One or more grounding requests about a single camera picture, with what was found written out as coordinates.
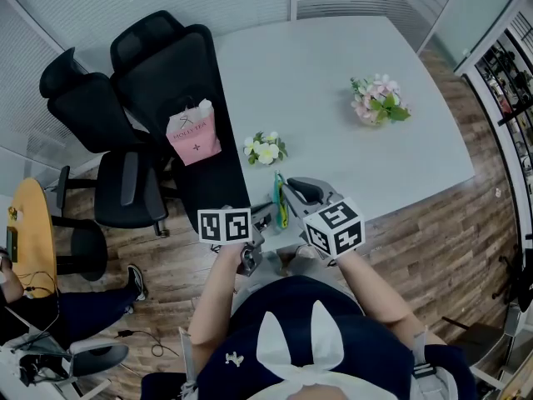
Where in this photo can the black mesh office chair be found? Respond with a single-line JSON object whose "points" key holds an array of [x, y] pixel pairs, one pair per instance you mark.
{"points": [[83, 111], [166, 69]]}

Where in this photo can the person's right forearm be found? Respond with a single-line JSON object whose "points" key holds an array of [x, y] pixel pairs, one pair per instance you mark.
{"points": [[375, 294]]}

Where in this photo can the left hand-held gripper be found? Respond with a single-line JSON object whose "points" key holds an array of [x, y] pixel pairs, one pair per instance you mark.
{"points": [[225, 225]]}

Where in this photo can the grey curved chair seat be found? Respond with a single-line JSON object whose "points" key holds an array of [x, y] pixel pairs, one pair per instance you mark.
{"points": [[100, 358]]}

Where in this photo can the black swivel chair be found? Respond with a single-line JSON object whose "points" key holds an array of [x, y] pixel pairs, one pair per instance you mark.
{"points": [[520, 281]]}

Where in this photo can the pink flowers in pot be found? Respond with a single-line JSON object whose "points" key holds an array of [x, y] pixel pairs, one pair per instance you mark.
{"points": [[379, 98]]}

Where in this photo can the grey chair with wooden legs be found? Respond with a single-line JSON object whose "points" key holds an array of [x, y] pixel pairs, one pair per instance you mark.
{"points": [[479, 344]]}

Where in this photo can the black metal railing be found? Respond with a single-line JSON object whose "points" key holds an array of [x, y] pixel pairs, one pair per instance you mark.
{"points": [[499, 98]]}

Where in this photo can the person's left forearm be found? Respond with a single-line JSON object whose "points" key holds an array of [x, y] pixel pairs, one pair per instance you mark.
{"points": [[216, 298]]}

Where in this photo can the round yellow wooden table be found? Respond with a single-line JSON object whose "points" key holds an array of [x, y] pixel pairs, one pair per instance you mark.
{"points": [[33, 231]]}

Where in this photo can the white flowers in pot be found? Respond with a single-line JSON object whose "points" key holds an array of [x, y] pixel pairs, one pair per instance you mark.
{"points": [[266, 150]]}

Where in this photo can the black round stool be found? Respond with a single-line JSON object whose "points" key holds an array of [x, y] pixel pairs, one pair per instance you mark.
{"points": [[87, 248]]}

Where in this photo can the teal pencil pouch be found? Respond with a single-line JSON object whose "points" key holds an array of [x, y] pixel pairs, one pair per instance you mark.
{"points": [[280, 198]]}

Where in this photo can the pink paper bag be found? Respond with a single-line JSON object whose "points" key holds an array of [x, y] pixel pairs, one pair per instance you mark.
{"points": [[193, 140]]}

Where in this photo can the person's navy shirt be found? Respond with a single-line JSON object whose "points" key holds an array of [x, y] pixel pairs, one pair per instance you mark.
{"points": [[375, 348]]}

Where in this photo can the person's grey trousers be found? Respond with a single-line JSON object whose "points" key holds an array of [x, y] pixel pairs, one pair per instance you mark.
{"points": [[270, 281]]}

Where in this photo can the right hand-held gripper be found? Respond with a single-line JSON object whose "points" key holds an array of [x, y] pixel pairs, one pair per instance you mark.
{"points": [[337, 227]]}

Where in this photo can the small black device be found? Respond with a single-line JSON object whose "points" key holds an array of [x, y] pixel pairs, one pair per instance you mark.
{"points": [[12, 244]]}

